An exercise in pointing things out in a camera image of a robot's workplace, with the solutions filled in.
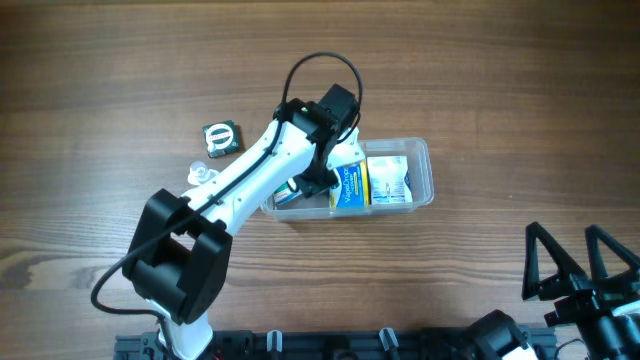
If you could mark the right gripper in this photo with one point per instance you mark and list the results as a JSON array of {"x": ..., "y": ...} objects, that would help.
[{"x": 576, "y": 288}]

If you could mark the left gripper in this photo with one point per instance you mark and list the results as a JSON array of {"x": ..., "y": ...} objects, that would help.
[{"x": 314, "y": 183}]

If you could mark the blue VapoDrops box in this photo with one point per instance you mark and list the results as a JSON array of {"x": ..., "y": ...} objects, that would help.
[{"x": 352, "y": 189}]

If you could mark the white green medicine box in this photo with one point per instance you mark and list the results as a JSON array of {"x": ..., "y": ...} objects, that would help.
[{"x": 286, "y": 192}]

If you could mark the green Zam-Buk box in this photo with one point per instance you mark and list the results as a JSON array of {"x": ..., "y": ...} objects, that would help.
[{"x": 221, "y": 138}]

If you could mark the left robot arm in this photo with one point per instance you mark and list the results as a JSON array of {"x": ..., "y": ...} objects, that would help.
[{"x": 179, "y": 254}]

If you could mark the clear plastic container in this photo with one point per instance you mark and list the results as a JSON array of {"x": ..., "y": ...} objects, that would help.
[{"x": 317, "y": 206}]

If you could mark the small white bottle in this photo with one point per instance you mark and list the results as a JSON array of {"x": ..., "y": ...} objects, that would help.
[{"x": 200, "y": 173}]

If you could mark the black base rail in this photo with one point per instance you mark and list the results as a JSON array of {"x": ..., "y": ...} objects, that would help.
[{"x": 427, "y": 343}]

